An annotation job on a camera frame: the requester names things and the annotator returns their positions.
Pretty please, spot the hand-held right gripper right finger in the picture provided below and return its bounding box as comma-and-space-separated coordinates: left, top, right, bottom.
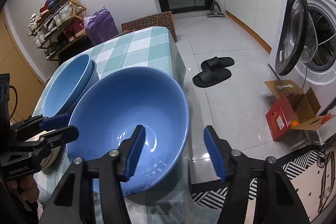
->
203, 125, 311, 224

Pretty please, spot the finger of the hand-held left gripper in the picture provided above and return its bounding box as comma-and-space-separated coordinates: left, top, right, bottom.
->
10, 112, 72, 135
9, 126, 80, 161

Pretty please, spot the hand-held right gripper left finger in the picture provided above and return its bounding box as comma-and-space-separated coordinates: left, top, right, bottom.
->
38, 124, 146, 224

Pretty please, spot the light blue bowl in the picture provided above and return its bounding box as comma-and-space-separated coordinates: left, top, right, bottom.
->
67, 61, 100, 109

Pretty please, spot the person's left hand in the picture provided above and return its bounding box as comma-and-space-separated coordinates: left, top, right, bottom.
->
5, 174, 40, 205

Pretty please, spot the yellow wooden door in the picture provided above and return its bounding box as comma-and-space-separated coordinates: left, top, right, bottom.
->
0, 11, 45, 122

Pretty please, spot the black slipper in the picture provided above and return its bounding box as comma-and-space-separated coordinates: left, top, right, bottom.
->
192, 68, 232, 88
200, 56, 235, 72

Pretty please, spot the red cardboard box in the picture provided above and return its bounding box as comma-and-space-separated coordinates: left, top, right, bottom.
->
264, 79, 336, 141

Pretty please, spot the striped black white rug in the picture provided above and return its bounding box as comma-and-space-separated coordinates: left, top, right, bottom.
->
190, 147, 336, 224

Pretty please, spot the wooden shoe rack with shoes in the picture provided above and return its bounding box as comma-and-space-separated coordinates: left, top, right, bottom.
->
26, 0, 86, 60

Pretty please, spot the purple trash bag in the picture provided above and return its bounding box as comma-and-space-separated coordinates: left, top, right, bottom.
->
84, 7, 119, 46

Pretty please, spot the patterned cardboard box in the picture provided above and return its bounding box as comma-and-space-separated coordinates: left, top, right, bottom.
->
121, 11, 178, 43

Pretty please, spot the white washing machine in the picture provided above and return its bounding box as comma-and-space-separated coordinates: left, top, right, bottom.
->
268, 0, 336, 140

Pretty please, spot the black cable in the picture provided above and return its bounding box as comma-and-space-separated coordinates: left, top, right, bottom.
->
9, 85, 19, 119

